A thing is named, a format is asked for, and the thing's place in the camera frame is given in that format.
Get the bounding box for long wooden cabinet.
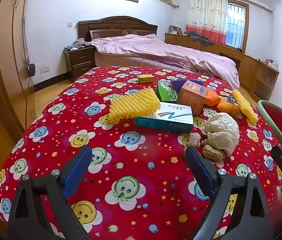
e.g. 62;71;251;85
165;32;280;103

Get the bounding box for wooden bed with headboard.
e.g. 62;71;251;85
77;16;240;89

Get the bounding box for patterned curtain with red hem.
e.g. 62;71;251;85
186;0;229;46

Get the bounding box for red smiley flower printed blanket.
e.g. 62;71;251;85
0;66;282;240

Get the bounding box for pink duvet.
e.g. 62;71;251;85
90;34;240;89

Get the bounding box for small yellow box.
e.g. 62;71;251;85
137;74;154;83

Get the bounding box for dark grey clothes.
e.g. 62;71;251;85
187;32;214;47

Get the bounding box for large yellow foam net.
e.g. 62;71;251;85
108;87;161;125

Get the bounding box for clothes heap on nightstand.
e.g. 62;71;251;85
64;38;91;50

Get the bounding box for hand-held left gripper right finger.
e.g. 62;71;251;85
185;145;273;240

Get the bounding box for brown nut shell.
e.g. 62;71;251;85
186;133;201;147

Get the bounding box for dark wooden nightstand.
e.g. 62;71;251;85
63;45;96;82

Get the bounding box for books on cabinet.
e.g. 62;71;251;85
169;25;183;35

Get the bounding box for orange cardboard box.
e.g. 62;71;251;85
177;80;210;117

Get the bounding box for small yellow foam net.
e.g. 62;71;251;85
232;89;259;123

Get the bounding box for dark hanging cable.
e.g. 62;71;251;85
23;20;32;130

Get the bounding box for red basket with green rim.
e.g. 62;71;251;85
257;100;282;153

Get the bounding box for white and teal medicine box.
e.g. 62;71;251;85
134;102;194;133

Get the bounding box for barred window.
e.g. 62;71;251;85
226;2;246;50

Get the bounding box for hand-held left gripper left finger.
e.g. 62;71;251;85
7;145;92;240

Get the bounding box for green cardboard box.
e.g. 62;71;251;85
155;81;179;102

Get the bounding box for small items on cabinet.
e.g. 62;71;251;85
265;59;279;69

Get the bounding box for crumpled white paper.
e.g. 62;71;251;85
203;112;240;155

